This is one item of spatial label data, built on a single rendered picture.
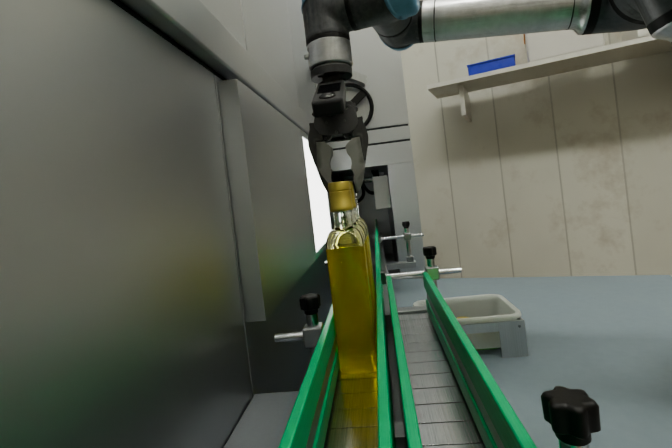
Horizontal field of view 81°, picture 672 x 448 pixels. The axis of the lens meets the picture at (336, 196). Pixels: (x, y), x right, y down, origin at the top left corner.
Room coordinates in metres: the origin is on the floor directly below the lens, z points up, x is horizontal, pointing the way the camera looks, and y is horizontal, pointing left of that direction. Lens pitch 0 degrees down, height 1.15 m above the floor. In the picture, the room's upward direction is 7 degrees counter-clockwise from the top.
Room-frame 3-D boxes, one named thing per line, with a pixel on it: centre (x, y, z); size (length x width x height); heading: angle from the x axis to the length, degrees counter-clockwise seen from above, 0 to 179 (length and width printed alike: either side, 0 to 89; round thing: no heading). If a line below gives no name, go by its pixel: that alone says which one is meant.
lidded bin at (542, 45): (2.67, -1.64, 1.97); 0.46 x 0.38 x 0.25; 65
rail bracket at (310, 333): (0.54, 0.07, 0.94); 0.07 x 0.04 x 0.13; 84
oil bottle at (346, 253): (0.60, -0.01, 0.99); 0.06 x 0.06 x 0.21; 83
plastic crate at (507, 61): (2.85, -1.23, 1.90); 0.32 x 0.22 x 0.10; 65
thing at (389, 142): (2.02, -0.19, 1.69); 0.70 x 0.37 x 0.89; 174
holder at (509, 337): (0.94, -0.24, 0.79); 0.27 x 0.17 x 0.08; 84
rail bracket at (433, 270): (0.83, -0.16, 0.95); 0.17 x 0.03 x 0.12; 84
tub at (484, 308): (0.94, -0.27, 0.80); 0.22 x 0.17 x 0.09; 84
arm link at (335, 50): (0.68, -0.01, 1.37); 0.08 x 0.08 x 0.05
